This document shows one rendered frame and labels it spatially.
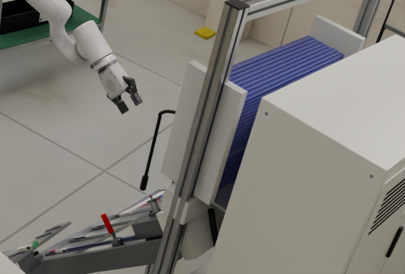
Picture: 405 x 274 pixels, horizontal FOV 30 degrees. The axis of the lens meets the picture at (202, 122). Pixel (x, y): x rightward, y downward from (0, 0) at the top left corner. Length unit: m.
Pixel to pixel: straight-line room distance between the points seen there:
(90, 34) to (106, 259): 0.77
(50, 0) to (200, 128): 0.92
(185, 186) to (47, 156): 2.51
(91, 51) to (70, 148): 1.88
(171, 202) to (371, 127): 0.53
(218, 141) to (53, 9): 0.94
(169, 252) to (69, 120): 2.74
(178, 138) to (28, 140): 2.62
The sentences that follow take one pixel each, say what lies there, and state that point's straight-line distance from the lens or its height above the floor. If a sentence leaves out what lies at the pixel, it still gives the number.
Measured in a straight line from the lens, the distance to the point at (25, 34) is 4.74.
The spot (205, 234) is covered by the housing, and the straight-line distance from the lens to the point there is 2.04.
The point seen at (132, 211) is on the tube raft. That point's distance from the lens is 2.74.
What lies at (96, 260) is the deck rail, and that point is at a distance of 2.26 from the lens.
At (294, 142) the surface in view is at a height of 1.66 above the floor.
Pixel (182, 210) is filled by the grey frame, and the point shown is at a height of 1.35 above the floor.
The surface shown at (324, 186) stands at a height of 1.61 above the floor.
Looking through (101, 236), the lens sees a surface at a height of 0.84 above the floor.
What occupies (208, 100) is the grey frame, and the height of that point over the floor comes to 1.67.
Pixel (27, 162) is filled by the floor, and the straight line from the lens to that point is 4.22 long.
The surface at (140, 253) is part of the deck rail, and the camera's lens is 2.11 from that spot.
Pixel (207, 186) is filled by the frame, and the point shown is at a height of 1.44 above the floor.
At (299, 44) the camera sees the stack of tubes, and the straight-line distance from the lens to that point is 2.13.
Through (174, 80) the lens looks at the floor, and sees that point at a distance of 5.29.
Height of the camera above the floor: 2.49
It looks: 31 degrees down
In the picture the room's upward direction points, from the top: 15 degrees clockwise
